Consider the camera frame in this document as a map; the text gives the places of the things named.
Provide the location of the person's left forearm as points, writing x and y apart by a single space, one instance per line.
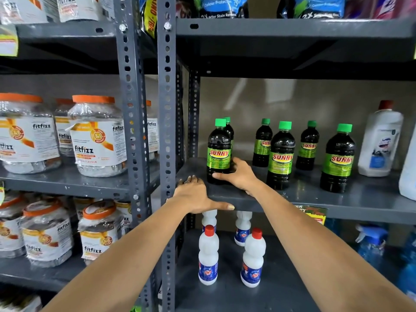
130 259

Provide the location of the person's right forearm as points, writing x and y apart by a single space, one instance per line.
325 253

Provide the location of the person's left hand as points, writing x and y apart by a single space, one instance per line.
191 196

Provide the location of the large white plastic bottle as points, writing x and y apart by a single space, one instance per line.
409 172

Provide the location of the row of dark bottles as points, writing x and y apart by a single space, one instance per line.
280 159

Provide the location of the person's right thumb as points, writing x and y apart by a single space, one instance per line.
223 176

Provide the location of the green and yellow shelf label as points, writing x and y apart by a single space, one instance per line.
313 213

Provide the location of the pink cleaner bottle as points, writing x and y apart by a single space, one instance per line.
383 6

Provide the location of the dark cleaner bottle green cap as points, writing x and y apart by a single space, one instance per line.
218 149

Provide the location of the clear jar orange lid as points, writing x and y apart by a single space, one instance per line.
97 139
83 206
27 136
152 133
99 233
9 230
47 237
125 212
63 133

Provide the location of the person's right hand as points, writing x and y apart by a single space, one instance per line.
243 177

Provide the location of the grey metal shelving rack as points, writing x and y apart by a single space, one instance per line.
292 29
131 94

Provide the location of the clear jar white label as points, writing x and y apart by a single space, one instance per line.
78 8
22 9

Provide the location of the blue detergent bag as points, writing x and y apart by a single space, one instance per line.
312 6
222 6

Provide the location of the large white bottle maroon cap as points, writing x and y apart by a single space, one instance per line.
380 142

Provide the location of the person's left thumb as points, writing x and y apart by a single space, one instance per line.
222 206

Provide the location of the small white bottle red cap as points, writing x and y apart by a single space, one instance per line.
253 259
209 218
242 230
208 256

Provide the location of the blue spray bottle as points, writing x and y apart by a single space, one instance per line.
408 272
372 246

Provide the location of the yellow and black packet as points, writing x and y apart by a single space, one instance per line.
149 16

